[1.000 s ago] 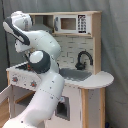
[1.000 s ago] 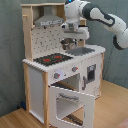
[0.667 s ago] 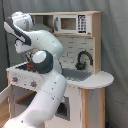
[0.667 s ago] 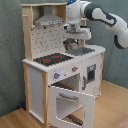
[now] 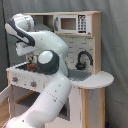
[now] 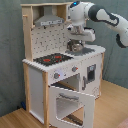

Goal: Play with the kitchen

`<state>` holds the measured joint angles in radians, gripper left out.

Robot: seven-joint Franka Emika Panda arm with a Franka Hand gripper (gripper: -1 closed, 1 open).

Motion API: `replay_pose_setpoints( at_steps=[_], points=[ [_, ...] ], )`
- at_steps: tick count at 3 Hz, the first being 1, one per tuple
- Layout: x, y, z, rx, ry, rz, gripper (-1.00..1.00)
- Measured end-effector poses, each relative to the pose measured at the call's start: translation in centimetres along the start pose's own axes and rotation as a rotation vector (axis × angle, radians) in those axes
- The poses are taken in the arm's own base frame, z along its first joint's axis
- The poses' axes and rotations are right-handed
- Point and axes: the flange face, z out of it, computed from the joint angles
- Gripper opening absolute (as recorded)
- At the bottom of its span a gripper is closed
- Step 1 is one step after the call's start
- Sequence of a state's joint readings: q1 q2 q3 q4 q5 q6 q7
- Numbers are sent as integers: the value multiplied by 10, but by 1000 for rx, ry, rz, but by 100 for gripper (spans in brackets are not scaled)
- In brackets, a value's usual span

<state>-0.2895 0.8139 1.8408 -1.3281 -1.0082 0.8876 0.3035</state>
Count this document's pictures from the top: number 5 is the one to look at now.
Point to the wooden toy kitchen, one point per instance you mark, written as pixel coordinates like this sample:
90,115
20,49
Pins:
85,106

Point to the small metal pot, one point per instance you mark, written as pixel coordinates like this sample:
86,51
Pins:
32,59

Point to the grey toy sink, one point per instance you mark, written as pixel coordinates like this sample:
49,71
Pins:
78,75

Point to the left stove knob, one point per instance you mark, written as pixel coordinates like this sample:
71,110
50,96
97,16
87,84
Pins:
14,79

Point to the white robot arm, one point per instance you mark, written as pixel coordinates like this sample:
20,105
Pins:
51,61

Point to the right stove knob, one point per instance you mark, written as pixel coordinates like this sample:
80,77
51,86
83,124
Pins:
33,84

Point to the white oven door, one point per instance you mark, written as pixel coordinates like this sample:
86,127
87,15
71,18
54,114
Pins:
7,93

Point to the black toy stovetop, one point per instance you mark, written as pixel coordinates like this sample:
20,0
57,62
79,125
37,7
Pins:
29,67

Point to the stove knob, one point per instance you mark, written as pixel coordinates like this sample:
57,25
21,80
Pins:
14,79
33,84

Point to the toy microwave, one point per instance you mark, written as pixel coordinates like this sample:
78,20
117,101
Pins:
73,24

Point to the black toy faucet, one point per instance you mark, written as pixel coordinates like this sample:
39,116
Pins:
81,63

